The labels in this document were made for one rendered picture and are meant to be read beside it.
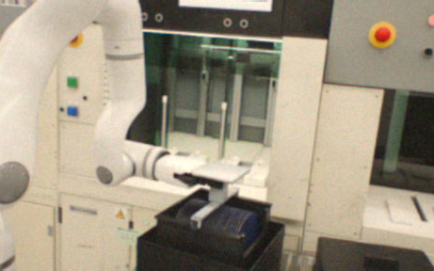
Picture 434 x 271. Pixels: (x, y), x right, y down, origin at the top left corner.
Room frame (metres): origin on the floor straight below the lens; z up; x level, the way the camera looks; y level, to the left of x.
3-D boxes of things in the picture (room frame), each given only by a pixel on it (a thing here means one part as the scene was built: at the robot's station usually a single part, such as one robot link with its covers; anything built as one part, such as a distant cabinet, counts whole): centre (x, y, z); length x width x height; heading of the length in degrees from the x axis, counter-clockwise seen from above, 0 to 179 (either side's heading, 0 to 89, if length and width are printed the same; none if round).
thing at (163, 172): (1.01, 0.09, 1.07); 0.11 x 0.10 x 0.07; 68
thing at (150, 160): (1.03, 0.15, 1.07); 0.09 x 0.03 x 0.08; 158
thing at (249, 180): (1.62, -0.09, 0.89); 0.22 x 0.21 x 0.04; 165
